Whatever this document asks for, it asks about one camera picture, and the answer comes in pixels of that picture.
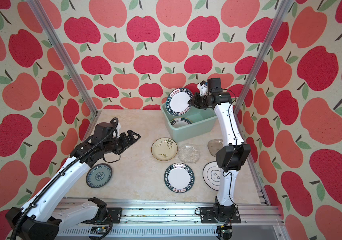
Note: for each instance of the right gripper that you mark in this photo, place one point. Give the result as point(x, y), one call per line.
point(194, 101)

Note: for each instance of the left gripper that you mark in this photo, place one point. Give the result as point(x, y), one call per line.
point(133, 139)

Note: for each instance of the green rim plate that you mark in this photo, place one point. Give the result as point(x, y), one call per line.
point(180, 122)
point(177, 101)
point(179, 178)

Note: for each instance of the green rim plate back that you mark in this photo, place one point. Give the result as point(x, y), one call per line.
point(180, 122)

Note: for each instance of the green rim plate front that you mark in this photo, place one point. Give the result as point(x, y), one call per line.
point(179, 178)

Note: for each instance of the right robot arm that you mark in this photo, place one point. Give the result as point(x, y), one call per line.
point(234, 153)

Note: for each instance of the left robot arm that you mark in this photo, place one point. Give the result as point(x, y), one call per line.
point(35, 219)

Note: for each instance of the mint green plastic bin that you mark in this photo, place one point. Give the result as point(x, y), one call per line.
point(202, 122)

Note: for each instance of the beige bamboo pattern plate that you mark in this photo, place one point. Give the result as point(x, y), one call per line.
point(164, 149)

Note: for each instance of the blue patterned plate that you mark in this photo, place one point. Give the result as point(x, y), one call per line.
point(99, 175)

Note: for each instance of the grey glass plate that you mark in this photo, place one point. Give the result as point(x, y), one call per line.
point(214, 146)

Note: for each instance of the clear glass plate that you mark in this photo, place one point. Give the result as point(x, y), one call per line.
point(188, 153)

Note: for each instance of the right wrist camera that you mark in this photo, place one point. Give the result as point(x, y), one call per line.
point(203, 88)

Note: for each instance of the left aluminium frame post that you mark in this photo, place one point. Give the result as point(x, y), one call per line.
point(48, 28)

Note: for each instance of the aluminium frame post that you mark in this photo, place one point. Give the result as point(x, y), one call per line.
point(277, 21)
point(48, 28)

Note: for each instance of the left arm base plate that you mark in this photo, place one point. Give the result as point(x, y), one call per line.
point(106, 216)

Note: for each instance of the white black ring plate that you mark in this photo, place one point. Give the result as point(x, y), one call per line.
point(212, 175)

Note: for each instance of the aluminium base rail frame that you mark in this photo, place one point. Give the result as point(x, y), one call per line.
point(167, 215)

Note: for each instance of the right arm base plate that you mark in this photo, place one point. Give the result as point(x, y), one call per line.
point(220, 215)

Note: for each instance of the right aluminium frame post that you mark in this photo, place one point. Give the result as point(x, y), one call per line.
point(277, 21)

